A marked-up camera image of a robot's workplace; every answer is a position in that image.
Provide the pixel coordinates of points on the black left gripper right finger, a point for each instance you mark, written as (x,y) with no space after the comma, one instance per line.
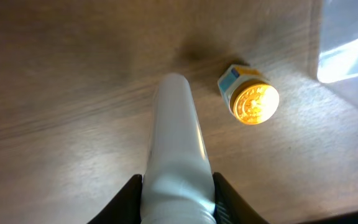
(230,207)

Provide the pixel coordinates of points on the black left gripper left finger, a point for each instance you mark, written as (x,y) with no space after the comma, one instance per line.
(124,207)

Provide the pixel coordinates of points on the small jar gold lid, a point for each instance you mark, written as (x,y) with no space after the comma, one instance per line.
(250,97)

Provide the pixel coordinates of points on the white plastic bottle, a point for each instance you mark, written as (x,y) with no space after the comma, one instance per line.
(178,184)

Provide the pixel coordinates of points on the clear plastic container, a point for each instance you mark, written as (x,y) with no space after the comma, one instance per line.
(338,48)

